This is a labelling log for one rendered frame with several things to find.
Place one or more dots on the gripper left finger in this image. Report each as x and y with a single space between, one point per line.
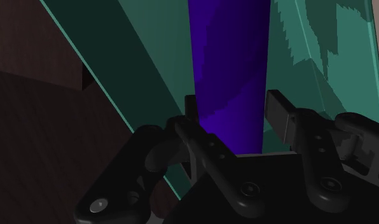
189 145

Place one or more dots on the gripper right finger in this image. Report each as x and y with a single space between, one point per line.
316 149

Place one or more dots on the purple cylinder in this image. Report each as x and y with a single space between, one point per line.
229 77

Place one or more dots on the green table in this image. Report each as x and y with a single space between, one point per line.
140 62

